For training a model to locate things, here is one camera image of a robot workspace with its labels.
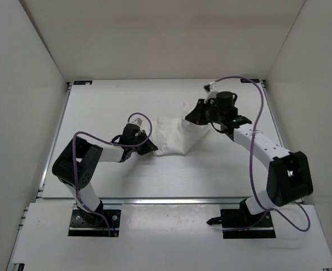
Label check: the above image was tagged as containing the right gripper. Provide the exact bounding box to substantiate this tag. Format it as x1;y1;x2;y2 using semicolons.
185;100;223;126

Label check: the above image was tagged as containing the white pleated skirt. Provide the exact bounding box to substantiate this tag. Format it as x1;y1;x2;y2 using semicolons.
152;102;210;156

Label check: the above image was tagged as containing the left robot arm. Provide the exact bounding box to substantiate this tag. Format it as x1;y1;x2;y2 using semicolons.
52;123;158;225

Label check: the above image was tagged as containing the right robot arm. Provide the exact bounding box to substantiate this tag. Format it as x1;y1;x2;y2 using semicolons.
185;91;313;226

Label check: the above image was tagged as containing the right corner black label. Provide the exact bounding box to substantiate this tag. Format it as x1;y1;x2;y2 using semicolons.
240;78;260;84

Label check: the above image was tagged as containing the corner black label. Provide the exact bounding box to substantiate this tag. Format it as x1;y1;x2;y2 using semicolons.
73;80;93;85
240;78;260;84

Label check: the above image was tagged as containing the left corner black label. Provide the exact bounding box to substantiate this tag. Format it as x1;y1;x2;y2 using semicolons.
73;80;93;85

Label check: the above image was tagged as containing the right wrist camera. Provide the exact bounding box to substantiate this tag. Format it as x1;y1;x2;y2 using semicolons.
204;82;218;103

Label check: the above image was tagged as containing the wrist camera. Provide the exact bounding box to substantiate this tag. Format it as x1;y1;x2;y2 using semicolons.
204;82;218;103
131;117;143;127

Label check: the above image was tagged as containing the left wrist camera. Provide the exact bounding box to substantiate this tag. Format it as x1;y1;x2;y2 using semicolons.
131;117;143;127

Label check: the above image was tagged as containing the aluminium front table rail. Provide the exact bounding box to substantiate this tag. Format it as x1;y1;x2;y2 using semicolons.
101;197;244;205

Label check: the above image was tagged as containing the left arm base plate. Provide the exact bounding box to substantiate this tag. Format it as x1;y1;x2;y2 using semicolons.
68;204;121;238

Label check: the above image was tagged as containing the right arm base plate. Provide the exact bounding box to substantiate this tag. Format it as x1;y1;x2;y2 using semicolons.
206;200;276;239

